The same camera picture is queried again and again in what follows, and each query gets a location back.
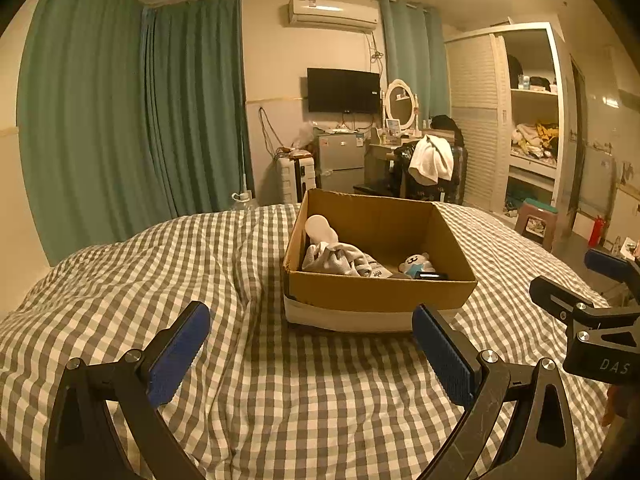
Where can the clear plastic bag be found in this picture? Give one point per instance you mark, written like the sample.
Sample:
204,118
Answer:
307,132

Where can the white towel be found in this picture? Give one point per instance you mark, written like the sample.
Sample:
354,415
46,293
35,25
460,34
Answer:
430,160

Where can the red fire extinguisher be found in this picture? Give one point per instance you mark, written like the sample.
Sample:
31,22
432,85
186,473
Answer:
597,230

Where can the white sock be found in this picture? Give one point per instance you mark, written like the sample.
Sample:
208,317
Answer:
335,260

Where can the white suitcase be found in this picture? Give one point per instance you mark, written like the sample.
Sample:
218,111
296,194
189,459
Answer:
295,177

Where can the green curtain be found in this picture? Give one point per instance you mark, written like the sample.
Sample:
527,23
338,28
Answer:
200,105
85,110

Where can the white oval vanity mirror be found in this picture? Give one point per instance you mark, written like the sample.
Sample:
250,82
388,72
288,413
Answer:
400,102

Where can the black hat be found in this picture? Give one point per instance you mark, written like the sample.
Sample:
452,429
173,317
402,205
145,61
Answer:
539,81

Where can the white plush toy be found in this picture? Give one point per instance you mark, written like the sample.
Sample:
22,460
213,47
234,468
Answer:
415,262

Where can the brown plastic stool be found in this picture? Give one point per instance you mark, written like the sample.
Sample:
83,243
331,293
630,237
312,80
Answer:
537,225

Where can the black wall television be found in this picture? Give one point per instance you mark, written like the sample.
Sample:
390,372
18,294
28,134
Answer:
342,90

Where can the silver small fridge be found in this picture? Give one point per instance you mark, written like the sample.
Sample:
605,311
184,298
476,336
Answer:
340,160

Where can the black chair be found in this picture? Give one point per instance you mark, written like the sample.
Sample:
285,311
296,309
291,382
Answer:
395,172

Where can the person's right hand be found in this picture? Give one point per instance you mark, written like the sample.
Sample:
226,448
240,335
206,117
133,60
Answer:
610,407

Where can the dark suitcase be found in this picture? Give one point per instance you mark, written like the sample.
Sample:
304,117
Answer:
459,175

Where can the cardboard box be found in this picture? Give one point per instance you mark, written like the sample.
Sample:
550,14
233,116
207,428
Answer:
380,300

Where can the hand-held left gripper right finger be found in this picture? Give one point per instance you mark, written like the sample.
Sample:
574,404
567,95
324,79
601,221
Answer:
442,360

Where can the tissue pack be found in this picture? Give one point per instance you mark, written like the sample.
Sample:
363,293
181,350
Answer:
377,271

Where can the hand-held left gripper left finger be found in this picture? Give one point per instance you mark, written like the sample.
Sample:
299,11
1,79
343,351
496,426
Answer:
175,355

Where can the white plastic bottle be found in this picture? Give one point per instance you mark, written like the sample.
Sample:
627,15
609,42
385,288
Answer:
320,227

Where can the grey checkered blanket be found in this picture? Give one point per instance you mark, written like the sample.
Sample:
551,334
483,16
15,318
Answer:
250,285

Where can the white vanity table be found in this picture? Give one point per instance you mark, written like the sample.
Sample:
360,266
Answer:
380,157

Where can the white air conditioner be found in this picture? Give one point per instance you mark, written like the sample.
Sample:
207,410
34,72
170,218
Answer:
332,12

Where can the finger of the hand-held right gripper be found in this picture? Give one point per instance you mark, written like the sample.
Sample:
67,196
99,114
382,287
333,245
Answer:
555,295
607,262

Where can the white wardrobe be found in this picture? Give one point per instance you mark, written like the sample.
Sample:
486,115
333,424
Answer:
475,125

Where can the clear water jug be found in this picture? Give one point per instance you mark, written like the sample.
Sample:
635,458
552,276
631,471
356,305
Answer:
244,201

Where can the light teal curtain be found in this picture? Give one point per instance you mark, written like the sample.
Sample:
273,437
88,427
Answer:
412,55

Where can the black hanging bag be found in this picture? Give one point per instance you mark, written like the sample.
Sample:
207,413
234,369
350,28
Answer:
515,70

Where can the pile of clothes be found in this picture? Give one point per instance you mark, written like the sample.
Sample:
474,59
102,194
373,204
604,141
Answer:
535,140

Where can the black round cap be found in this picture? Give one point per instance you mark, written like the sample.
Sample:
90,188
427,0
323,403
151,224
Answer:
432,276

